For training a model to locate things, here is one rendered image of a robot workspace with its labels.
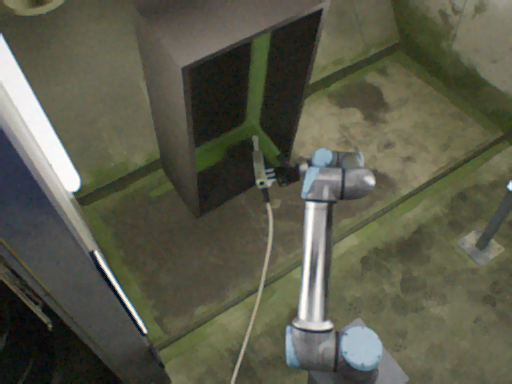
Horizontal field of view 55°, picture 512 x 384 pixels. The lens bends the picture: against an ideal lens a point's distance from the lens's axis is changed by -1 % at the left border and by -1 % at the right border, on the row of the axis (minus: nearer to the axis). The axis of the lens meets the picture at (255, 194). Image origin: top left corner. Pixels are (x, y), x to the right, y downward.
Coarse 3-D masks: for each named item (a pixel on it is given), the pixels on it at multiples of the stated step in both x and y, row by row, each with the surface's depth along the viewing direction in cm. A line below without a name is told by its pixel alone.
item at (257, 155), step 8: (256, 136) 275; (256, 144) 268; (256, 152) 258; (256, 160) 251; (256, 168) 245; (264, 168) 248; (256, 176) 239; (264, 176) 237; (264, 184) 237; (264, 192) 251; (264, 200) 255
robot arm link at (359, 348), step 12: (336, 336) 176; (348, 336) 174; (360, 336) 174; (372, 336) 174; (336, 348) 173; (348, 348) 171; (360, 348) 171; (372, 348) 171; (336, 360) 173; (348, 360) 169; (360, 360) 169; (372, 360) 169; (336, 372) 176; (348, 372) 174; (360, 372) 173; (372, 372) 177
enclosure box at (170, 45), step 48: (144, 0) 165; (192, 0) 166; (240, 0) 168; (288, 0) 169; (144, 48) 179; (192, 48) 157; (240, 48) 224; (288, 48) 212; (192, 96) 232; (240, 96) 257; (288, 96) 234; (192, 144) 195; (240, 144) 283; (288, 144) 261; (192, 192) 233; (240, 192) 269
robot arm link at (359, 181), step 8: (344, 152) 232; (352, 152) 231; (336, 160) 230; (344, 160) 222; (352, 160) 210; (360, 160) 227; (352, 168) 179; (360, 168) 181; (352, 176) 175; (360, 176) 176; (368, 176) 178; (352, 184) 174; (360, 184) 175; (368, 184) 178; (344, 192) 175; (352, 192) 175; (360, 192) 176; (368, 192) 180; (344, 200) 179
